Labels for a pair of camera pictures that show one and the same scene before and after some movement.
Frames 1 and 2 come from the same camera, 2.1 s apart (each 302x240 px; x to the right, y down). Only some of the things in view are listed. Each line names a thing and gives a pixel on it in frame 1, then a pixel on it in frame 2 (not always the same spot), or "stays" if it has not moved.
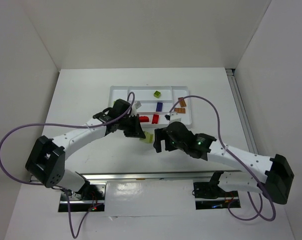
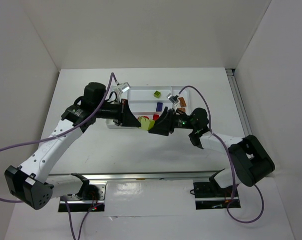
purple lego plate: (159, 107) stays
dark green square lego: (157, 94) stays
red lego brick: (155, 119) stays
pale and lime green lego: (149, 138) -> (146, 124)
